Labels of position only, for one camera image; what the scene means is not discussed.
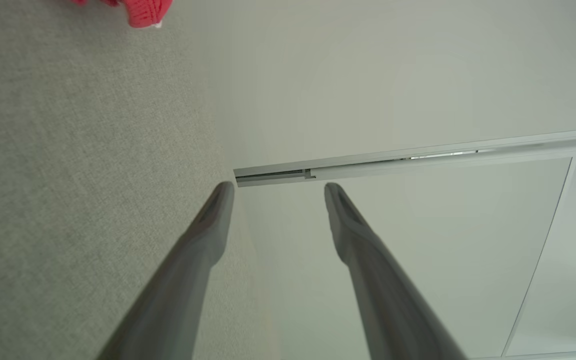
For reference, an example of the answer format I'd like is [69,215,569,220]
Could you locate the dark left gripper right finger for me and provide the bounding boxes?
[324,182,469,360]

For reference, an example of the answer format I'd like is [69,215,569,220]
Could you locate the grey metal partition post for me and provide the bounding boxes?
[233,127,576,188]

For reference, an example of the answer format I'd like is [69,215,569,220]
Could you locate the red shorts with white stripe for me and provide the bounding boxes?
[70,0,175,29]

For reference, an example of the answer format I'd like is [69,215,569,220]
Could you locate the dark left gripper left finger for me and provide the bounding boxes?
[97,181,235,360]

